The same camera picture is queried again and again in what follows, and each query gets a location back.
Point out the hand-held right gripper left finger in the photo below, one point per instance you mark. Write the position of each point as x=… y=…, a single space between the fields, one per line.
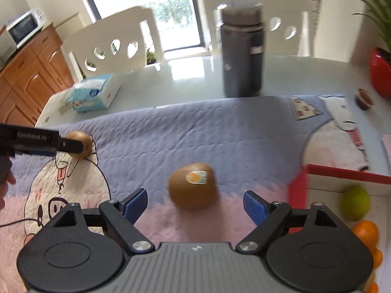
x=136 y=206

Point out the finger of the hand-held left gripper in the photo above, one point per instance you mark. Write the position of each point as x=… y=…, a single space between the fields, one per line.
x=71 y=146

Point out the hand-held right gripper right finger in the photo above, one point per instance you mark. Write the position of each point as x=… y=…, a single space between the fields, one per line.
x=254 y=207

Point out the plain brown kiwi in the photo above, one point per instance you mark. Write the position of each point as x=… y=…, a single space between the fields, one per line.
x=78 y=135

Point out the red cardboard box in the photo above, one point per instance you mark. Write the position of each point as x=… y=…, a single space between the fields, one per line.
x=297 y=189

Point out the kiwi with sticker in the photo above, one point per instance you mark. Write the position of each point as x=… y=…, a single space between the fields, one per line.
x=189 y=198

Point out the small tangerine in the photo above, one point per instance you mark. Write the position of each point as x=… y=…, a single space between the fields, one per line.
x=372 y=288
x=378 y=258

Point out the person's left hand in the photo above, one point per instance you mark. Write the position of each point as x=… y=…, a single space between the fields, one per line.
x=2 y=193

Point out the blue white tissue pack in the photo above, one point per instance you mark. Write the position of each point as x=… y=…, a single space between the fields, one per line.
x=94 y=93

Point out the wooden cabinet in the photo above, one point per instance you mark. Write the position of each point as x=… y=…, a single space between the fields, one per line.
x=30 y=76

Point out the printed quilted blanket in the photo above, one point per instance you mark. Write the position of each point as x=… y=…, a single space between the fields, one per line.
x=183 y=134

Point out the large green fruit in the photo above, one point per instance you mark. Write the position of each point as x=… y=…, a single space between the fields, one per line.
x=356 y=203

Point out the white microwave oven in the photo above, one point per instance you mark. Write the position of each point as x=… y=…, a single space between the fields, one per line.
x=23 y=29

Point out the white chair with oval holes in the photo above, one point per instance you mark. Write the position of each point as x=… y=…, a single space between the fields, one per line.
x=293 y=9
x=91 y=36

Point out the large orange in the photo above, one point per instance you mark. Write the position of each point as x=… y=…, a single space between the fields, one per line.
x=366 y=233

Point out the small green potted plant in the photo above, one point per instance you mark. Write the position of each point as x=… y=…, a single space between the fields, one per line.
x=151 y=56

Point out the dark grey thermos bottle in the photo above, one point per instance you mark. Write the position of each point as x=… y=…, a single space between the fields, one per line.
x=241 y=61

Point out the small sauce cup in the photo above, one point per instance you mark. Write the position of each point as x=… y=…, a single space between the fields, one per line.
x=365 y=100

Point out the window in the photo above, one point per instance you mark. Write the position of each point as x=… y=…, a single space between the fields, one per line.
x=171 y=9

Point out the red flower pot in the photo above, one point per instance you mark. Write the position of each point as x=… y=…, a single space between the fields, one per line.
x=381 y=76

